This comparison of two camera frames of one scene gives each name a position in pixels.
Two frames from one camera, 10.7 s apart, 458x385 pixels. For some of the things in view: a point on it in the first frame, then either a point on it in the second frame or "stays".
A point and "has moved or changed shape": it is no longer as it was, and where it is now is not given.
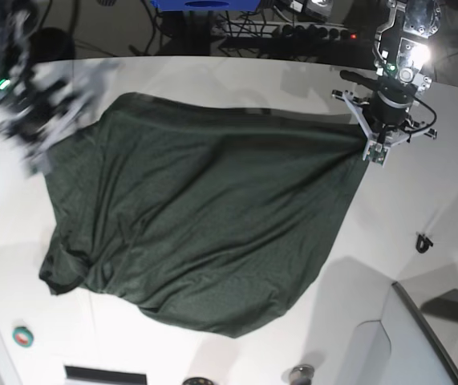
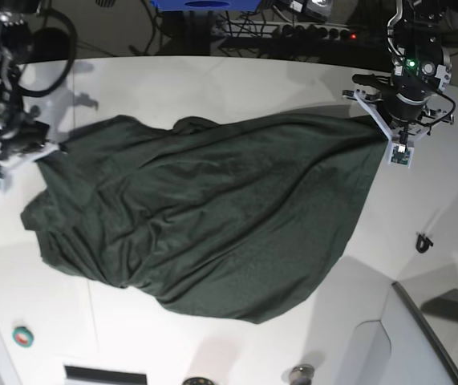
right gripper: (390, 111) to (413, 107)
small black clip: (426, 244) stays
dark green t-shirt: (206, 215) has moved or changed shape
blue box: (208, 6) stays
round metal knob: (301, 374) stays
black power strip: (281, 30) stays
